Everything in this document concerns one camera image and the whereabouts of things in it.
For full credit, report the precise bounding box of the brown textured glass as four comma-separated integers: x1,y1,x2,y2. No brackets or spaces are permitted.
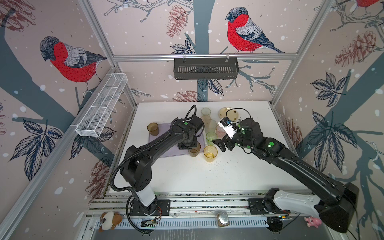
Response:
189,142,201,157
147,123,159,136

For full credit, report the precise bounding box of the silver round object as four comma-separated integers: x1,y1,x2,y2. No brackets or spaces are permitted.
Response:
216,212,230,228

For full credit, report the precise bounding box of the pink glass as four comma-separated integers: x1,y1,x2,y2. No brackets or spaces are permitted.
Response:
216,125,227,139
201,115,211,125

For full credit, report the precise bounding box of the pink plush toy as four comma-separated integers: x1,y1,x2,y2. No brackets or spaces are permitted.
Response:
304,217,322,229

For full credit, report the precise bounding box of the pink glass behind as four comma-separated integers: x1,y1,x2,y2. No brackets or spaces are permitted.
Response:
201,115,211,125

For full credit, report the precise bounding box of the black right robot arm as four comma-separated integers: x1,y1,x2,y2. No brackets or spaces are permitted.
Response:
213,117,359,234

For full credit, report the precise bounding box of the pink glass front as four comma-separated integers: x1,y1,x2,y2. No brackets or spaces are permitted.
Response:
216,125,227,139

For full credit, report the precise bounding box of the plush guinea pig toy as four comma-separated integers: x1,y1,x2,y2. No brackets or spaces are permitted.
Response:
99,211,123,232

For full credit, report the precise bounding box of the horizontal aluminium bar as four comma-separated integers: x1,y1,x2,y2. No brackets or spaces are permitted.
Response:
113,53,298,63

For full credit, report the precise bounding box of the amber yellow glass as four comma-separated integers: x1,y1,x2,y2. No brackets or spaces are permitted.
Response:
203,145,218,163

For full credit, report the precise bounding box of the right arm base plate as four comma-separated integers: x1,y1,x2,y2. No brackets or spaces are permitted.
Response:
248,198,291,215

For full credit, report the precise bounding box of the white wire mesh shelf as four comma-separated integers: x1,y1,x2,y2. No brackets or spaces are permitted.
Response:
76,73,128,138

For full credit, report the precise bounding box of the cream small plate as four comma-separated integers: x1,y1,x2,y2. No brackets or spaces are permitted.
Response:
218,107,239,122

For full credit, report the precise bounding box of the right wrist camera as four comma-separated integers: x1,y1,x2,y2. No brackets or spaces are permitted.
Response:
218,117,239,139

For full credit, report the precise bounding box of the lilac plastic tray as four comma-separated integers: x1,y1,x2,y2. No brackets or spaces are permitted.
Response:
148,121,206,159

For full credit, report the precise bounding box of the bright green glass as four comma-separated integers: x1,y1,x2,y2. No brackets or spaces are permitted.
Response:
206,132,218,146

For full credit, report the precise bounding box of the black hanging wire basket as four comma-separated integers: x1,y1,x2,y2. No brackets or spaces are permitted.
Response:
174,58,239,80

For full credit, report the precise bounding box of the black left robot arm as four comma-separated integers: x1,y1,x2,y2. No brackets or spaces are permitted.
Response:
110,116,204,215

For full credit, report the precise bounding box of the pale green far glass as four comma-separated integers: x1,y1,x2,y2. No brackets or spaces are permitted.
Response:
201,108,211,117

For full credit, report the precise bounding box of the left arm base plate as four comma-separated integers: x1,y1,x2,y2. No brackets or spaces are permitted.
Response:
129,200,171,217

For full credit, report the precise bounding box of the pale green large glass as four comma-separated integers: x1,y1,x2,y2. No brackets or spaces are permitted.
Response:
205,119,217,133

